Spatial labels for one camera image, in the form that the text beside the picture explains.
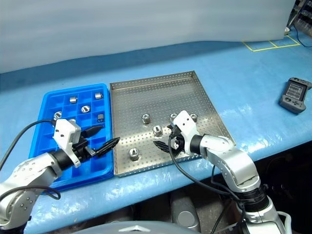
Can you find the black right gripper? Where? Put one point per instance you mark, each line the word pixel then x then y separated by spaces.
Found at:
pixel 176 142

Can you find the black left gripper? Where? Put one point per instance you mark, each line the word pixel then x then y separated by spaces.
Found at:
pixel 81 148

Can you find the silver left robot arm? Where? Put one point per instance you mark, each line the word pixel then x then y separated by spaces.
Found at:
pixel 29 170

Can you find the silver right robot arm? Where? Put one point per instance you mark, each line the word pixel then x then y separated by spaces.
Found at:
pixel 231 158

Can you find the blue compartment tray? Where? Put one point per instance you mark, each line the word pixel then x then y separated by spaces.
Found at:
pixel 97 168

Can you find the metal nut in blue tray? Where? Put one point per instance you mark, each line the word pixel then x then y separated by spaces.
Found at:
pixel 85 109
pixel 58 114

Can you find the perforated metal tray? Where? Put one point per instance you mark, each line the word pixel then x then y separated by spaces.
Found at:
pixel 151 97

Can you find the dark grey round housing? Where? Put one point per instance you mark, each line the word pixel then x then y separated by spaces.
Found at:
pixel 185 214

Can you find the grey rounded robot torso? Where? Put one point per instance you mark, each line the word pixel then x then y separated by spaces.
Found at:
pixel 136 229

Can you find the white backdrop board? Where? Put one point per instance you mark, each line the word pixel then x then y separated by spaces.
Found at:
pixel 122 24

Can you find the grey handheld controller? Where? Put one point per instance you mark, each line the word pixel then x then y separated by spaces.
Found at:
pixel 295 95

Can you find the small white cup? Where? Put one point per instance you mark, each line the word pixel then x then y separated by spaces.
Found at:
pixel 287 29

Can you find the dark background rack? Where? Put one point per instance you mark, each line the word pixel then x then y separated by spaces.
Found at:
pixel 304 14

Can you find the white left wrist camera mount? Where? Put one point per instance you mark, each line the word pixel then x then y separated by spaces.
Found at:
pixel 64 131

